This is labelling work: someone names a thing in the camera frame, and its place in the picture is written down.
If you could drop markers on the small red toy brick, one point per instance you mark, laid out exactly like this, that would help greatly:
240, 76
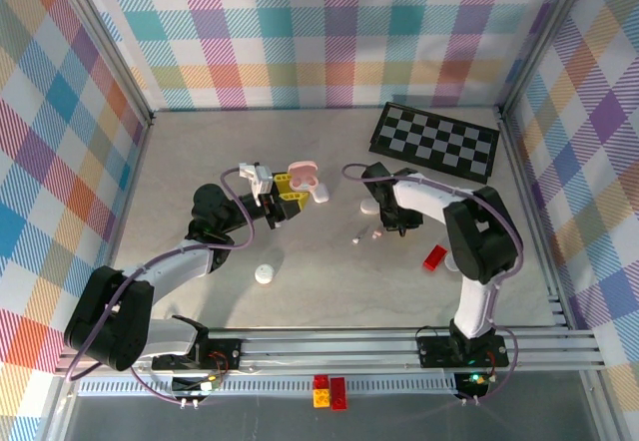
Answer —
322, 381

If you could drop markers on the aluminium side rail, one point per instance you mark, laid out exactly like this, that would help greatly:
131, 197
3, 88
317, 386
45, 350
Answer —
125, 211
534, 211

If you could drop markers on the black grey chessboard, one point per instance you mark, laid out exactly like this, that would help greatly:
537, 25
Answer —
434, 141

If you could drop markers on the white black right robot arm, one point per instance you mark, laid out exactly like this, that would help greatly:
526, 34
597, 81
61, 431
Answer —
474, 306

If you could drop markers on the white round object yellow rim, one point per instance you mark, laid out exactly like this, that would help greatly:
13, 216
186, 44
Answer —
451, 265

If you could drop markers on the pink earbud case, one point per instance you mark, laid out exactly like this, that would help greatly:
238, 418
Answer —
300, 167

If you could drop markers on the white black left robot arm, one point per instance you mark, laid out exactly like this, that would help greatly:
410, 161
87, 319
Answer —
175, 266

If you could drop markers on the black controller board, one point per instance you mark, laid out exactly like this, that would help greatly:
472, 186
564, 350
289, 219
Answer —
190, 385
476, 381

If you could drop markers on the white round earbud case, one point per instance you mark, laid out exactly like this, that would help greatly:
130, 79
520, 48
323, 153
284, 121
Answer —
263, 274

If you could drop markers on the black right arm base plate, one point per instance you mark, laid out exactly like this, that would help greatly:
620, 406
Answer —
434, 353

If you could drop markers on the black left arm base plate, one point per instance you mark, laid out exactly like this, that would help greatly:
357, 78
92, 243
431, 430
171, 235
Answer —
224, 353

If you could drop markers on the white earbud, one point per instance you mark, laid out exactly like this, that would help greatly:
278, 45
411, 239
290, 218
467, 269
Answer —
356, 239

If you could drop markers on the yellow toy brick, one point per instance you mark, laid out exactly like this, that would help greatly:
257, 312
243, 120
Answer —
321, 398

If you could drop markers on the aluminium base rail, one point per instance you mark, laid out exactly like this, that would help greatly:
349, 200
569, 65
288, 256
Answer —
324, 348

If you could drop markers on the long red toy brick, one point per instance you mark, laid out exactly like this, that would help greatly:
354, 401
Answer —
339, 392

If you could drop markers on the aluminium frame post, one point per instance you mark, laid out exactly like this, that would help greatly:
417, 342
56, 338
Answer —
543, 37
102, 37

